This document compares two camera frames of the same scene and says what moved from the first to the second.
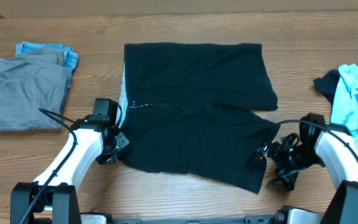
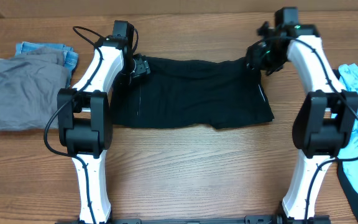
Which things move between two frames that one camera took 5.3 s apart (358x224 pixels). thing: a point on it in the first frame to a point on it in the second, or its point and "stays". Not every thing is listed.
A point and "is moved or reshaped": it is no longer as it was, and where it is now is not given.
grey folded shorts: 13,89 stays
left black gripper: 123,140 to 142,67
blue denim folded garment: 71,58 stays
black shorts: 188,109 is moved or reshaped
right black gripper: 278,163 to 258,59
